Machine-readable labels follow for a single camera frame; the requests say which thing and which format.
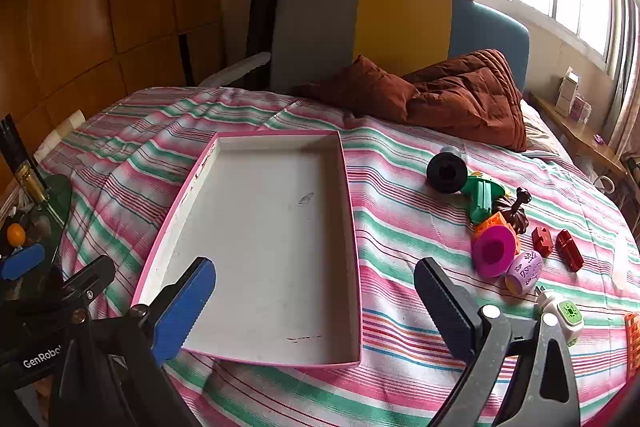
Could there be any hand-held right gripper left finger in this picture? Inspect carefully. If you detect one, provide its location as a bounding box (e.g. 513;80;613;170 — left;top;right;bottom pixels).
47;257;217;427

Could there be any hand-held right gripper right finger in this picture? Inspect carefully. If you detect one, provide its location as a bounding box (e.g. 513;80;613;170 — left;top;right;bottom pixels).
414;257;581;427

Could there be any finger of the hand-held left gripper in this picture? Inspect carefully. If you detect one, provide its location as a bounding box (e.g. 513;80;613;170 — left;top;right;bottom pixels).
60;255;117;310
0;243;47;282

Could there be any magenta plastic cup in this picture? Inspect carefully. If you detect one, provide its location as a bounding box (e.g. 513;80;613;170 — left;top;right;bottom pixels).
471;226;521;279

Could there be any small orange plastic toy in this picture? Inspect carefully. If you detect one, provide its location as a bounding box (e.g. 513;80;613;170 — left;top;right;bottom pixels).
474;212;512;240

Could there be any green plastic flanged part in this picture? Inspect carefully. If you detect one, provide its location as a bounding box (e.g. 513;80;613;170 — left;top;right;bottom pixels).
459;174;508;225

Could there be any pink cardboard box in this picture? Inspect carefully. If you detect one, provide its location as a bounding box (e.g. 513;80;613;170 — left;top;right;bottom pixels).
134;129;362;369

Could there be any brown pumpkin ornament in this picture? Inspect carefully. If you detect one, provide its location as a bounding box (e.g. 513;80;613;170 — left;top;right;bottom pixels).
492;187;532;235

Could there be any red puzzle block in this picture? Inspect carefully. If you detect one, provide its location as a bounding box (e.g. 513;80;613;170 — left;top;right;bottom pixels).
531;227;554;258

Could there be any white green plug-in device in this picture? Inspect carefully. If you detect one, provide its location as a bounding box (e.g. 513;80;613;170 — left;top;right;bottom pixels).
534;287;583;348

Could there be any black funnel-shaped filter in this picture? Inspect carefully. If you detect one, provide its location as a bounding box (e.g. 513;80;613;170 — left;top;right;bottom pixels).
426;145;470;195

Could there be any red translucent plastic piece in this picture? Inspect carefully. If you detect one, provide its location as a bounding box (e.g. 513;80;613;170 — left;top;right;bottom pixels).
555;229;585;273

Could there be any dark bottle gold neck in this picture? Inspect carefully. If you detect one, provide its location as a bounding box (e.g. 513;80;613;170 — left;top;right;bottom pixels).
0;116;51;208

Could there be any striped bed sheet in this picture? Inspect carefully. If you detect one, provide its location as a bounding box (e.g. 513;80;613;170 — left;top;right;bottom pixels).
30;84;640;427

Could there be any translucent white stick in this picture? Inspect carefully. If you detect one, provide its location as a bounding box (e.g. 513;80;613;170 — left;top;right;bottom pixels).
611;234;630;290

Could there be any orange plastic grid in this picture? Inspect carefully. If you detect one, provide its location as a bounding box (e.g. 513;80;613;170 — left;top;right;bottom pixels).
623;312;640;380

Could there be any beige pillow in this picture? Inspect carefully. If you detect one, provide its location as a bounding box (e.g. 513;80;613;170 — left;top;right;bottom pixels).
520;99;576;158

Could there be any brown quilt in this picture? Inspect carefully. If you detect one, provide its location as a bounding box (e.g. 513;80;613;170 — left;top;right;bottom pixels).
402;49;528;152

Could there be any wooden bedside shelf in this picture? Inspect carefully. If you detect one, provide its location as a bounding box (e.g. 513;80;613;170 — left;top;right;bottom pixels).
527;89;628;178

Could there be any brown pillow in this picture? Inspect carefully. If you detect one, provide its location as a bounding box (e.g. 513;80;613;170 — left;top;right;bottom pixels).
292;54;421;124

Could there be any small pink carton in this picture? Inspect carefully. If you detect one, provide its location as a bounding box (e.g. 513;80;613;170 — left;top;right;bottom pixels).
570;96;592;124

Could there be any white carton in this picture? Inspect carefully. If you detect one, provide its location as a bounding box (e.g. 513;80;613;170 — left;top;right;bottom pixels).
555;67;581;118

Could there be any white chair armrest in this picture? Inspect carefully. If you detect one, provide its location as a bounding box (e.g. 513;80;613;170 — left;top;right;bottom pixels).
197;52;272;88

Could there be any wooden wardrobe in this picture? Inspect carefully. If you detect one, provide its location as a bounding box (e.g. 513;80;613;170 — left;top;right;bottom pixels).
0;0;223;188

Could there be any grey yellow blue headboard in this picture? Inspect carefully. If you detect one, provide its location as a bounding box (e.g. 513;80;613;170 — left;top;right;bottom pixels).
270;0;531;95

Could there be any pink patterned curtain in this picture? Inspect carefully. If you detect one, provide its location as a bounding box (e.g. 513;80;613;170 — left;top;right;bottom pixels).
602;0;640;162

